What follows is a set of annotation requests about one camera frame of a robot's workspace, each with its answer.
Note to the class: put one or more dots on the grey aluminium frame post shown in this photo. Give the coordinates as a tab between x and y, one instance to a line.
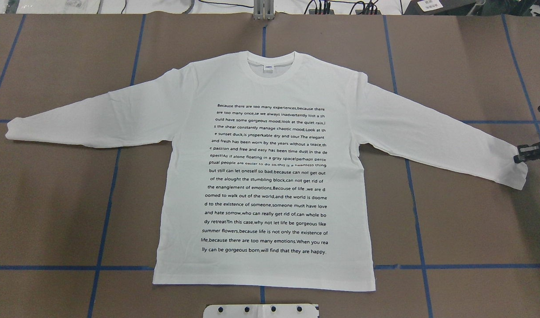
263	10

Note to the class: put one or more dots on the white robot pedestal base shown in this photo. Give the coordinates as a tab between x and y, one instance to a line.
304	310

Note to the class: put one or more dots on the white long-sleeve printed shirt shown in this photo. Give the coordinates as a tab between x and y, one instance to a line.
264	185

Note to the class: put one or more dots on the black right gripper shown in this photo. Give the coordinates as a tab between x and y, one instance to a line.
535	152

